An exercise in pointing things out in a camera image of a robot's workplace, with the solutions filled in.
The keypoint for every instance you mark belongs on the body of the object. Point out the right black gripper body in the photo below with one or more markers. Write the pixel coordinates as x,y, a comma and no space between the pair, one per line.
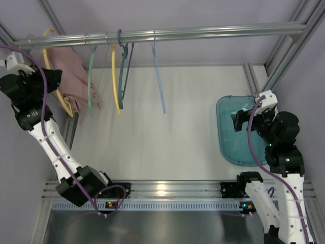
244,118

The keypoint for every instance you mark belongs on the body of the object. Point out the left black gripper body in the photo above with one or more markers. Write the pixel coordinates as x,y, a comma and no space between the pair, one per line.
47,78

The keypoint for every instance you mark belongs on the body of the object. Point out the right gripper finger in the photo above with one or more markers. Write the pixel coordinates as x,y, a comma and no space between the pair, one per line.
238,124
240,115

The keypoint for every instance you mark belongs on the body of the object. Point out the yellow hanger with trousers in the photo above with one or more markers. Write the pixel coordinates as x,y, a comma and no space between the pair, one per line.
64,101

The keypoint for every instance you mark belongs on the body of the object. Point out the pink trousers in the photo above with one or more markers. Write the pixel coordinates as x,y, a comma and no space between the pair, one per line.
74,79

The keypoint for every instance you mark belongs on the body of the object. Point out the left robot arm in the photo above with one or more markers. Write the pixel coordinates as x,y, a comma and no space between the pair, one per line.
28,92

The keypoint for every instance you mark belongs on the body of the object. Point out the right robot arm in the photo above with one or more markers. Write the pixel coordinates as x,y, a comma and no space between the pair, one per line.
271,141

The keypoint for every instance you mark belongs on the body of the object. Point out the green hanger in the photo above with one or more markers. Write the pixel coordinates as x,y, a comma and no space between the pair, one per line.
89,83

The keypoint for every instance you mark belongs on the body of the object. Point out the dark teal hanger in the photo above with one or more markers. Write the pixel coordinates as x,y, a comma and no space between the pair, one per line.
122,83

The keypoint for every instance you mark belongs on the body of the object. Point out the light blue hanger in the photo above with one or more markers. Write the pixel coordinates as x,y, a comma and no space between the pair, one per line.
156,66

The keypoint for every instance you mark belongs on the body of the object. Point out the teal transparent plastic bin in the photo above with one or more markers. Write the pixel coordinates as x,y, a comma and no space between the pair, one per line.
234,145

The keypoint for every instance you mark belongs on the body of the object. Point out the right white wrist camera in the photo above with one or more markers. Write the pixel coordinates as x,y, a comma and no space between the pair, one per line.
269,102

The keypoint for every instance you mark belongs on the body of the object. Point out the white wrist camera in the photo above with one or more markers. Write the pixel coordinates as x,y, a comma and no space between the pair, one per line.
269,102
15,62

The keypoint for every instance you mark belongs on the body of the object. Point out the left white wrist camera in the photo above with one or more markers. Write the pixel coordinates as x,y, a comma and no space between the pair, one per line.
15,62

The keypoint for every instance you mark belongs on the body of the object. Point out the aluminium frame post left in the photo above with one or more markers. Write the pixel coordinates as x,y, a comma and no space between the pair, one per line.
27,19

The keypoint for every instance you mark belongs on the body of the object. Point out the aluminium frame post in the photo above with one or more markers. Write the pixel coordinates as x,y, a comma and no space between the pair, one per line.
288,47
27,19

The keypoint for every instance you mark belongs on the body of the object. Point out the aluminium hanging rail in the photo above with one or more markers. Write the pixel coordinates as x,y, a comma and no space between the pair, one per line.
192,33

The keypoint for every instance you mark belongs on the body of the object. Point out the aluminium frame post right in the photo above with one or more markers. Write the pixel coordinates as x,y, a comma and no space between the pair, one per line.
288,47

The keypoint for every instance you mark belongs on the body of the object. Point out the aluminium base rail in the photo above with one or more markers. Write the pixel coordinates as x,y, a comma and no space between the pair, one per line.
173,189

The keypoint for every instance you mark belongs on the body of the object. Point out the slotted grey cable duct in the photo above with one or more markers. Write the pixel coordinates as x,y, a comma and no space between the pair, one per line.
130,205

